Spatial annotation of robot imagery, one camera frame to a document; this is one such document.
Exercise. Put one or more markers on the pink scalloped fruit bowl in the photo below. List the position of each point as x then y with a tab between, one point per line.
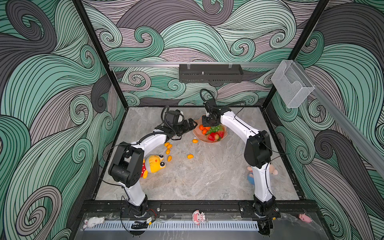
204	138

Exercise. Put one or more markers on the green fake grape bunch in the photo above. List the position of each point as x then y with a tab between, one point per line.
215	129

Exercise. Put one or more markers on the white slotted cable duct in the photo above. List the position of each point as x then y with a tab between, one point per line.
180	226

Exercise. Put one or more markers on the pink boy plush doll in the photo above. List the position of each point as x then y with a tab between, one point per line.
250	177

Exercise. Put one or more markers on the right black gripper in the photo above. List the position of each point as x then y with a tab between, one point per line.
205	123

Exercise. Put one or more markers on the clear acrylic wall box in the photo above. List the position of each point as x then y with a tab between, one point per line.
292	83

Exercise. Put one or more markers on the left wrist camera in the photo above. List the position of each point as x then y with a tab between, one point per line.
174	117

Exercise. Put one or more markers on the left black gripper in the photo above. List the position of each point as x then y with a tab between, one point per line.
185	128

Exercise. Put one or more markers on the aluminium rail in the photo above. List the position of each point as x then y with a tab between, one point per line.
166	64

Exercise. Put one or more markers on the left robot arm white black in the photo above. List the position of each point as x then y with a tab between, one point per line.
127	164

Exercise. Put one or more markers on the pink pig figurine right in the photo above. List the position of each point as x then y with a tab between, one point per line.
305	218

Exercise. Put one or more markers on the pink pig figurine centre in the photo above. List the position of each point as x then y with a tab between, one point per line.
198	217

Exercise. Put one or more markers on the red fake strawberry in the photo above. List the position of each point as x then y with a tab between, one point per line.
221	134
211	137

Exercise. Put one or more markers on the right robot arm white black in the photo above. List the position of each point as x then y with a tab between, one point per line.
258	150

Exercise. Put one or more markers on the white rabbit figurine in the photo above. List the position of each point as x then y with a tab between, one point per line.
92	222

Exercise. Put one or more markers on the pink pig figurine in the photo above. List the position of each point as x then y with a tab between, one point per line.
198	217
305	218

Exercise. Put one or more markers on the black wall tray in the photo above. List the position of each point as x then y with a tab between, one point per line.
210	74

